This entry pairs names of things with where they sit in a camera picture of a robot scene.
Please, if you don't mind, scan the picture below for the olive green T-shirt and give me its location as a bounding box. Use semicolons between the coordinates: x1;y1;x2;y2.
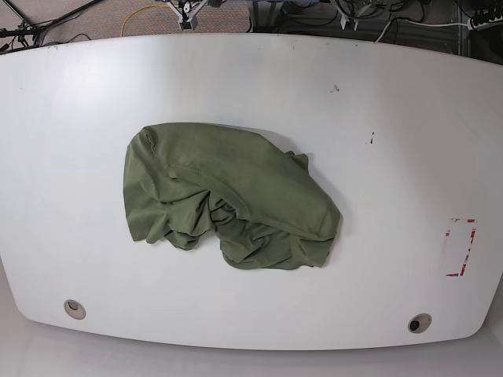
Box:
123;123;341;270

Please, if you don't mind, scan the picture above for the red tape rectangle marking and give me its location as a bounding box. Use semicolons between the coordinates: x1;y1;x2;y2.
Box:
441;218;476;277

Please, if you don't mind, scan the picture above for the black tripod stand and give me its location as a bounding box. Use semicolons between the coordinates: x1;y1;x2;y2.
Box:
1;0;104;55

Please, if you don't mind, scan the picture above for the white power strip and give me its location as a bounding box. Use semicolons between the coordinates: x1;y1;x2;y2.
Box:
468;7;502;31

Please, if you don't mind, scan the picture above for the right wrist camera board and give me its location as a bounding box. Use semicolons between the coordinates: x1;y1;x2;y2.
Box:
167;0;207;31

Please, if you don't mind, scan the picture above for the yellow cable on floor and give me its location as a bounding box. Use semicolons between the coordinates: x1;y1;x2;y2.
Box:
121;2;174;38

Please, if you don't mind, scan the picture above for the left table cable grommet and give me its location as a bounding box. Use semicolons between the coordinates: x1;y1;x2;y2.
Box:
64;299;86;320

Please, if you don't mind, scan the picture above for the table cable grommet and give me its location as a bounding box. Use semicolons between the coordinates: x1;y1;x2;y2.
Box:
408;313;431;334
64;299;86;320

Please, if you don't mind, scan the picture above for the right table cable grommet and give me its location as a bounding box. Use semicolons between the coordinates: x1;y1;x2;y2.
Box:
408;313;431;334

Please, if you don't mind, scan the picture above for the white cable on floor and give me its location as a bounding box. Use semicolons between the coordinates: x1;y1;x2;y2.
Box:
375;20;471;43

